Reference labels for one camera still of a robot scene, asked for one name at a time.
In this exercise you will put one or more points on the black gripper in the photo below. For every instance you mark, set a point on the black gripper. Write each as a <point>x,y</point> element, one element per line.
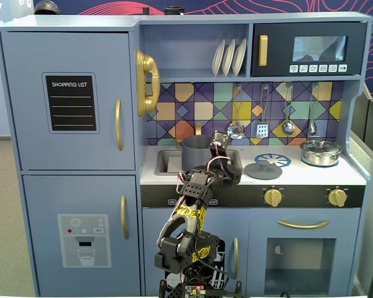
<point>235,173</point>

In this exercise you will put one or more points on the gray round lid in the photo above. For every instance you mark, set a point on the gray round lid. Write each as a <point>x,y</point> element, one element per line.
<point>268,174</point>

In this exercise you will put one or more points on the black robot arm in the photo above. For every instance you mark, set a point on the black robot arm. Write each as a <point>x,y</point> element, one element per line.
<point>202,248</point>

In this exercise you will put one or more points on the steel skimmer spoon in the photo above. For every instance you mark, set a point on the steel skimmer spoon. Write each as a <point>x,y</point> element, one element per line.
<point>236,130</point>

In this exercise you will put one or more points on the gold stove knob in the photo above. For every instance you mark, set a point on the gold stove knob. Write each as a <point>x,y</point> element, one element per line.
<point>337,198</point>
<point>273,197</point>

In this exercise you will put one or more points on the gray plastic pot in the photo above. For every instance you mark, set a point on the gray plastic pot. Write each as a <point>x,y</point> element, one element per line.
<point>194,153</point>

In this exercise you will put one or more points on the steel slotted spatula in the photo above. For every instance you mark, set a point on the steel slotted spatula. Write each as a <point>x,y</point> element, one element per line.
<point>262,131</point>

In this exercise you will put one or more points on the blue oven door with window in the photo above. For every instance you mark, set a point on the blue oven door with window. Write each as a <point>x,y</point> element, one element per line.
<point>258,223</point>

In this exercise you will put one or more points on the gold toy faucet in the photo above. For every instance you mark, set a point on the gold toy faucet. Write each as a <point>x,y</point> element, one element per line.
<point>198,129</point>

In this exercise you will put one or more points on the gray toy sink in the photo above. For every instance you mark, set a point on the gray toy sink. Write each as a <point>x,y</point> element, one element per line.
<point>168,164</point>

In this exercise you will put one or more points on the steel ladle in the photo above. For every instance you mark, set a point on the steel ladle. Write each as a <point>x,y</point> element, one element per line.
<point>288,128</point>

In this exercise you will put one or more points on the small steel spoon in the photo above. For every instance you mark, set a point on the small steel spoon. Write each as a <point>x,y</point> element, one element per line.
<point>312,128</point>

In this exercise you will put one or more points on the white toy plate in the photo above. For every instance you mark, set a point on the white toy plate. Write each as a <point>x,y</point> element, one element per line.
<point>228,59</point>
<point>239,57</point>
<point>217,59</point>

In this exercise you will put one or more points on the gold toy telephone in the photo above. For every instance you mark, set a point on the gold toy telephone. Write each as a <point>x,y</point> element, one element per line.
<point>153,77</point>

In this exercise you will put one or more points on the black microwave door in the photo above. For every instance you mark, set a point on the black microwave door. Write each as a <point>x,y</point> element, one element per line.
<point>279,46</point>

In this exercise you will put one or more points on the blue toy kitchen unit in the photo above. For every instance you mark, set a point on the blue toy kitchen unit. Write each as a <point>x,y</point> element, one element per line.
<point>189,19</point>

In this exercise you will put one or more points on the gray water dispenser print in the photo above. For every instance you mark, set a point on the gray water dispenser print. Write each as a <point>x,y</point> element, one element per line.
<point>84,240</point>

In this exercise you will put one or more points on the black cylinder object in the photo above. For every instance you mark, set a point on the black cylinder object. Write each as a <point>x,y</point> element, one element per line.
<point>174,10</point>

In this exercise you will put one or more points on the black shopping list board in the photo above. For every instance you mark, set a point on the black shopping list board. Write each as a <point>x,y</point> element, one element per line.
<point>70,102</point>

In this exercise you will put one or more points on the blue freezer door with dispenser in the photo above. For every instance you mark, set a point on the blue freezer door with dispenser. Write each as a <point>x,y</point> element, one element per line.
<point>43,198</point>

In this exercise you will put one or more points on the large blue fridge door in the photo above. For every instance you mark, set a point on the large blue fridge door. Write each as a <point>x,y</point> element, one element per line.
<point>25,139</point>

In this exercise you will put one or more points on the black helmet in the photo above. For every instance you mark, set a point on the black helmet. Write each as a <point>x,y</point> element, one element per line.
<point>47,7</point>

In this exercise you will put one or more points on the small wrist camera board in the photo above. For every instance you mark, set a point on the small wrist camera board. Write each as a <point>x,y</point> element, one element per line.
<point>221,138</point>

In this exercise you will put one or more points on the small black post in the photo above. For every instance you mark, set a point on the small black post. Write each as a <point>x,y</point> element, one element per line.
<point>145,11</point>

